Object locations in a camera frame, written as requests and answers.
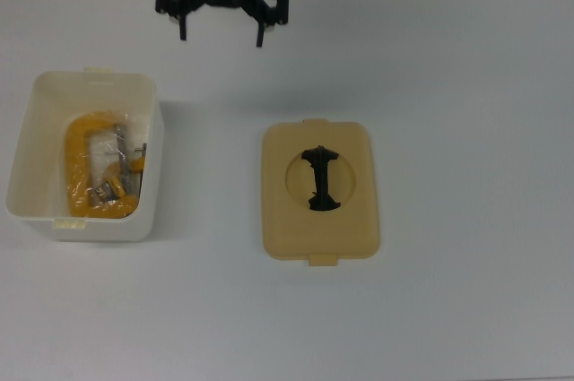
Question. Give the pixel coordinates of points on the white plastic tool case box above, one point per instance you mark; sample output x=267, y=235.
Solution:
x=40, y=130

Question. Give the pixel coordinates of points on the yellow C-clamp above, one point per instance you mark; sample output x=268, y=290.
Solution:
x=76, y=148

